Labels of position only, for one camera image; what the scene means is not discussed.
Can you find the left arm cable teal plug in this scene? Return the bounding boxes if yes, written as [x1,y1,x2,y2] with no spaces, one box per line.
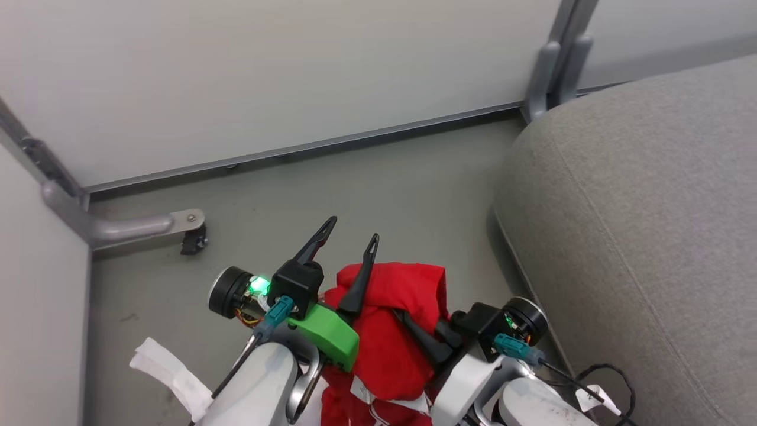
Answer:
[188,295,295,426]

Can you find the grey partition foot bracket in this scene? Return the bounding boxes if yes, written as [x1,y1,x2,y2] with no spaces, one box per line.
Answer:
[41,180,206,252]

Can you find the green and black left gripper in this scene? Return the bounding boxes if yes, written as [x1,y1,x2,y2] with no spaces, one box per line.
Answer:
[268,216,380,373]

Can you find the grey partition corner post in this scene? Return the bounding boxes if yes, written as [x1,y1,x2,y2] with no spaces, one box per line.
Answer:
[0,98,90,209]

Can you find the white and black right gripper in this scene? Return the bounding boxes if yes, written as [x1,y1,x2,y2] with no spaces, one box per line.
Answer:
[393,302,510,426]

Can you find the black floor cable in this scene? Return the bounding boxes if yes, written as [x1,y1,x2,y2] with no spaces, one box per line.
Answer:
[575,363,638,426]

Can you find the red clothing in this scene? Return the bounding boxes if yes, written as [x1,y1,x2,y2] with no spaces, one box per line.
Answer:
[319,262,453,426]

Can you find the grey partition support feet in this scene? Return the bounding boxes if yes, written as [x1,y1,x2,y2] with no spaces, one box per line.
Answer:
[522,0,599,123]

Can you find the arm cable teal plug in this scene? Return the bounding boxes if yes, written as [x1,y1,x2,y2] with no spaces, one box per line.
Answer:
[493,333,605,404]
[188,295,295,426]

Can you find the small black caster wheel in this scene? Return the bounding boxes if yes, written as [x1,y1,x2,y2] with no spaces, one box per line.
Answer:
[180,228,209,256]

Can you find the grey partition bottom rail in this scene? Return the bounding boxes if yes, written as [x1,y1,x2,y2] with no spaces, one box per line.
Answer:
[85,102,528,195]

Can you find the white paper tag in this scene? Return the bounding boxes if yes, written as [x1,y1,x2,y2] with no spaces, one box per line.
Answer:
[575,384,623,417]

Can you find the grey fabric sofa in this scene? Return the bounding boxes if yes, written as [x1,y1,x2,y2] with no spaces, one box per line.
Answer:
[493,54,757,426]

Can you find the right arm cable teal plug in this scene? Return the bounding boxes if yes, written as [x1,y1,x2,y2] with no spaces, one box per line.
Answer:
[493,333,605,404]

